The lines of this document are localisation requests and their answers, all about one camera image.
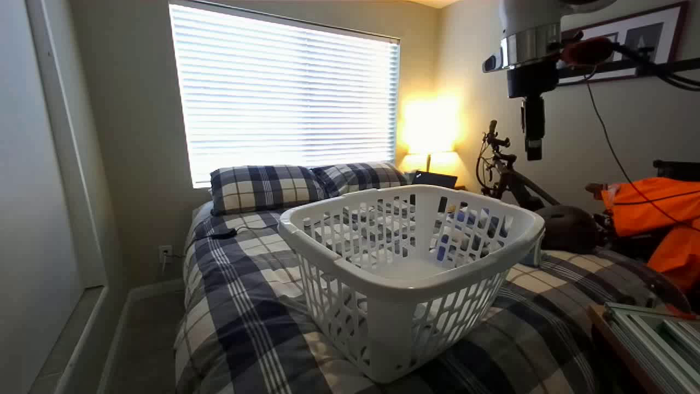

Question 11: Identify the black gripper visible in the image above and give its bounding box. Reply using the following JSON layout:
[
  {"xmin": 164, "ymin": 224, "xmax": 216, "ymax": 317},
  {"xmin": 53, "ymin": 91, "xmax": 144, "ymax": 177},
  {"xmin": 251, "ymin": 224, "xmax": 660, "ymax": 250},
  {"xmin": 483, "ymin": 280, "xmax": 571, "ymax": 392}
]
[{"xmin": 505, "ymin": 62, "xmax": 562, "ymax": 163}]

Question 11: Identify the white plastic laundry basket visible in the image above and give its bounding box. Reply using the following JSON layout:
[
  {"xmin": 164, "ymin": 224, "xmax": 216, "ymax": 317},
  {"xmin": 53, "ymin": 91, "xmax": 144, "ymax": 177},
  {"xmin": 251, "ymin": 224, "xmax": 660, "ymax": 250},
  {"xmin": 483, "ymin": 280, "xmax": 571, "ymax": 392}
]
[{"xmin": 277, "ymin": 181, "xmax": 548, "ymax": 384}]

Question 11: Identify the black bicycle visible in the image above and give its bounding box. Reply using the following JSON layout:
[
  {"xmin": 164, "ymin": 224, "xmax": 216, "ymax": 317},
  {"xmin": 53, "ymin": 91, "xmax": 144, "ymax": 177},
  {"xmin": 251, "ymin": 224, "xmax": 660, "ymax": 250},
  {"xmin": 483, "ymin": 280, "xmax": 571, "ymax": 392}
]
[{"xmin": 475, "ymin": 118, "xmax": 564, "ymax": 213}]

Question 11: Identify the dark bicycle helmet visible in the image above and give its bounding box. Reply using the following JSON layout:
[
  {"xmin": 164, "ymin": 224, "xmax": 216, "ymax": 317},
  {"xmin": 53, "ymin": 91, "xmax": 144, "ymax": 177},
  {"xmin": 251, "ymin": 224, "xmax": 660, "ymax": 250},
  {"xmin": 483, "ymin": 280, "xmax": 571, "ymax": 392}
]
[{"xmin": 539, "ymin": 204, "xmax": 604, "ymax": 253}]

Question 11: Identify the glowing bedside lamp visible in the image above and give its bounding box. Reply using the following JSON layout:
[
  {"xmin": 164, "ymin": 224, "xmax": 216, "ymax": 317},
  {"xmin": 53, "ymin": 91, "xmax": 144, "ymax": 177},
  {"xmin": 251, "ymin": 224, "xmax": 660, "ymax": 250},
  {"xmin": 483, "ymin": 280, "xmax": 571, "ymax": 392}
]
[{"xmin": 396, "ymin": 91, "xmax": 469, "ymax": 177}]

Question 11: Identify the dark nightstand box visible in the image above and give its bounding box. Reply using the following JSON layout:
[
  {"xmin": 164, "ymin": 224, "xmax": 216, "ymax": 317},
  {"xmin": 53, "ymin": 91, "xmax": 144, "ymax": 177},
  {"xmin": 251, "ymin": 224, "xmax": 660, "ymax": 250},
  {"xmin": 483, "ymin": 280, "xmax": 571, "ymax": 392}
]
[{"xmin": 405, "ymin": 168, "xmax": 459, "ymax": 189}]

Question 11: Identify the orange jacket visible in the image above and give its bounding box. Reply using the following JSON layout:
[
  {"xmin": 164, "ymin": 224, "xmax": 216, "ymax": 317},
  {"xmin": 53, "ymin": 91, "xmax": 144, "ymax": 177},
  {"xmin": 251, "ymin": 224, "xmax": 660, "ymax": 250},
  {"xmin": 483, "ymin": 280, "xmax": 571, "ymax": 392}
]
[{"xmin": 590, "ymin": 174, "xmax": 700, "ymax": 296}]

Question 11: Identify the small blue plaid pillow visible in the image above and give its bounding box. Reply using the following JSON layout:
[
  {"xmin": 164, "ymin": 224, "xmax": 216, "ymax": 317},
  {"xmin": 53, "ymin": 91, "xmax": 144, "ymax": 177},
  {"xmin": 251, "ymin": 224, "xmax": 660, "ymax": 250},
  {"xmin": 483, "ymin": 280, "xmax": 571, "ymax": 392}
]
[{"xmin": 312, "ymin": 160, "xmax": 409, "ymax": 199}]

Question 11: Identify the white window blind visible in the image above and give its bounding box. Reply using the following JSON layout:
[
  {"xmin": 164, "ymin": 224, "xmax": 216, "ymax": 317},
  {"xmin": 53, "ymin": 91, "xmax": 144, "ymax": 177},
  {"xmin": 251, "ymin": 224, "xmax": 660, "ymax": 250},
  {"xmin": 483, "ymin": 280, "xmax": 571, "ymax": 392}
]
[{"xmin": 169, "ymin": 2, "xmax": 403, "ymax": 188}]

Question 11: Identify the large blue plaid pillow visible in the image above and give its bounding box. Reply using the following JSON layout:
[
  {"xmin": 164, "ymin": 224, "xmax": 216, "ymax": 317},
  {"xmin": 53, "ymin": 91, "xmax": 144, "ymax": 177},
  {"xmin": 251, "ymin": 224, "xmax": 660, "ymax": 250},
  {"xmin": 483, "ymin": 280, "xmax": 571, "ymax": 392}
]
[{"xmin": 207, "ymin": 163, "xmax": 329, "ymax": 216}]

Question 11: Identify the white closet door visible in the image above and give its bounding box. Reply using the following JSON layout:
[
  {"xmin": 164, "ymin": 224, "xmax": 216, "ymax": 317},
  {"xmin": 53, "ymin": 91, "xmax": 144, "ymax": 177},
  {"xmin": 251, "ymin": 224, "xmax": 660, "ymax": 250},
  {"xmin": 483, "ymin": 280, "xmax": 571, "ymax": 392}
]
[{"xmin": 0, "ymin": 0, "xmax": 114, "ymax": 394}]

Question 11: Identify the thin black hanging cable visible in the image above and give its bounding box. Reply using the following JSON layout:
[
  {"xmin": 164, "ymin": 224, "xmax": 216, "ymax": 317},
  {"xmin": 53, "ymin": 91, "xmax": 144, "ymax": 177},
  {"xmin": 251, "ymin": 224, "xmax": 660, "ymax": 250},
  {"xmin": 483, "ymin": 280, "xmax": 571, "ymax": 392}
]
[{"xmin": 580, "ymin": 66, "xmax": 695, "ymax": 232}]

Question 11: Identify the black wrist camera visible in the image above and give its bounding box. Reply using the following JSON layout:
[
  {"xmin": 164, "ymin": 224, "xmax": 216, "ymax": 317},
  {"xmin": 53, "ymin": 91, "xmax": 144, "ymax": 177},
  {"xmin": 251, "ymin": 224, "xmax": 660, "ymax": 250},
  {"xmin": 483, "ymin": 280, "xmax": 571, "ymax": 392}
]
[{"xmin": 480, "ymin": 47, "xmax": 513, "ymax": 73}]

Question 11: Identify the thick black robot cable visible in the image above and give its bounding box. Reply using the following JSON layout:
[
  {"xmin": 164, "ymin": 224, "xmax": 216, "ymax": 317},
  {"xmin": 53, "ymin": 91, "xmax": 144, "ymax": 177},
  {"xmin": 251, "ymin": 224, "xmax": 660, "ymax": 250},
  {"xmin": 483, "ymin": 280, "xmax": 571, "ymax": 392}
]
[{"xmin": 610, "ymin": 41, "xmax": 700, "ymax": 94}]

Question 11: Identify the black wall shelf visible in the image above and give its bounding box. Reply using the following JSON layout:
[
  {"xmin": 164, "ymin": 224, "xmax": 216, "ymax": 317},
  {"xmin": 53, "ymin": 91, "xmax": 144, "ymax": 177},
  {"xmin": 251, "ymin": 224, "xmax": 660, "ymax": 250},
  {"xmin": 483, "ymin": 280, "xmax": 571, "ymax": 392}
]
[{"xmin": 553, "ymin": 55, "xmax": 700, "ymax": 81}]

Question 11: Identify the aluminium frame rail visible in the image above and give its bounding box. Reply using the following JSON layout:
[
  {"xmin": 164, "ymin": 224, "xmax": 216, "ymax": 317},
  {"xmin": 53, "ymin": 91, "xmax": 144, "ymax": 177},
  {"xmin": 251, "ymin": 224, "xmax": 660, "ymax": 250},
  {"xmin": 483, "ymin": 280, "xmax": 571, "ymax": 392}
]
[{"xmin": 602, "ymin": 299, "xmax": 700, "ymax": 394}]

